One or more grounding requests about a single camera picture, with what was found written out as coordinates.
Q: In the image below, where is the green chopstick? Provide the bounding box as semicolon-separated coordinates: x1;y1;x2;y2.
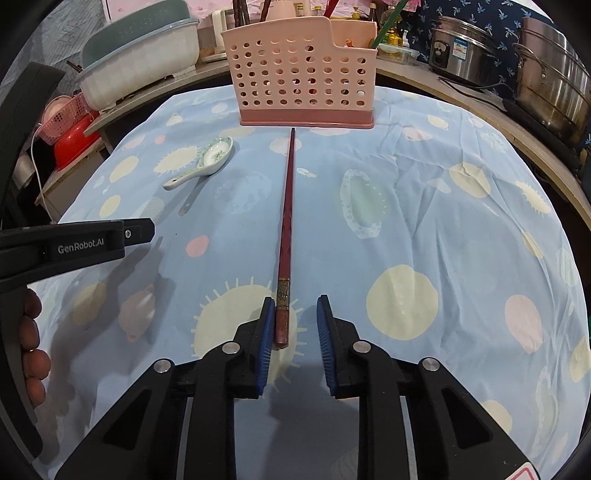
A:
373;0;409;48

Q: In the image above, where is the small pink mesh basket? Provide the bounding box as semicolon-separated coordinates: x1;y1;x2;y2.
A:
34;95;90;144

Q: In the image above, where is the black induction cooker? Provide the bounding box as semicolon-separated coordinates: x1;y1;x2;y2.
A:
501;97;587;162

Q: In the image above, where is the yellow cooking oil bottle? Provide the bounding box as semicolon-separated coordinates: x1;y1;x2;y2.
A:
385;4;404;47

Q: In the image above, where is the blue printed curtain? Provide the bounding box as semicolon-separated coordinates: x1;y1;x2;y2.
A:
406;0;591;148

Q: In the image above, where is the stacked steel steamer pot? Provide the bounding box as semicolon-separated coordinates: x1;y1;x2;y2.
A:
510;16;591;139

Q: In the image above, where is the pink perforated utensil holder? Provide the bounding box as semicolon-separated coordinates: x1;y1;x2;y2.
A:
221;17;378;129

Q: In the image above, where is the clear plastic food container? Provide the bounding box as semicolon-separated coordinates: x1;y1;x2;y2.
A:
376;42;420;65

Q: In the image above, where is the curved wooden counter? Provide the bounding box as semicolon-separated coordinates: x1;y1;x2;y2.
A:
83;58;591;217

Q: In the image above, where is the red plastic basin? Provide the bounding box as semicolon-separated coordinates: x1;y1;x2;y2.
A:
53;113;100;172

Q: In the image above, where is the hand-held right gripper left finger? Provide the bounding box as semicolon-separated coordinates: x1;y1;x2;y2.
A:
55;296;278;480

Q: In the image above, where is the white cable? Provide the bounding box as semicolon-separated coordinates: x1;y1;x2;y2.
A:
30;134;51;222

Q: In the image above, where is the white floral ceramic spoon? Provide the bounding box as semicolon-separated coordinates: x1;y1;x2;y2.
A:
163;136;235;191

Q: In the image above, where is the steel rice cooker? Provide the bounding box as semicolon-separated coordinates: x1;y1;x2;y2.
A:
428;16;509;86

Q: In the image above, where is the pink dotted curtain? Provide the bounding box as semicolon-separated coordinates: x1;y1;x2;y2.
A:
104;0;324;19

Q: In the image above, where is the white plastic basin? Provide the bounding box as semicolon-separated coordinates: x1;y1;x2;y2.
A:
76;18;200;112

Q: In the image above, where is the black power cable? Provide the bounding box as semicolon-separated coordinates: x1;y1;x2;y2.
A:
436;76;506;112

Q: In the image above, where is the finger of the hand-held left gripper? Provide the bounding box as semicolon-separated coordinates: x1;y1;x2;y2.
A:
123;217;155;247

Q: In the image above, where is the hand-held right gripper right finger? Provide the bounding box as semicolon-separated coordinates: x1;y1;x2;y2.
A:
316;295;532;480

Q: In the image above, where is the dark purple patterned chopstick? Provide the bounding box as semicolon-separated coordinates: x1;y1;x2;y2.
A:
273;128;296;349

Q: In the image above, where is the white kitchen appliance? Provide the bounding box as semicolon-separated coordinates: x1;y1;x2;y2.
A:
210;9;232;51

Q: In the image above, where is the person's left hand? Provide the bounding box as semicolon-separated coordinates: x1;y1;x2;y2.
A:
19;288;52;408

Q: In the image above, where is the wooden side cabinet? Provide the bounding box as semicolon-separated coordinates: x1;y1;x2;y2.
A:
34;148;112;222

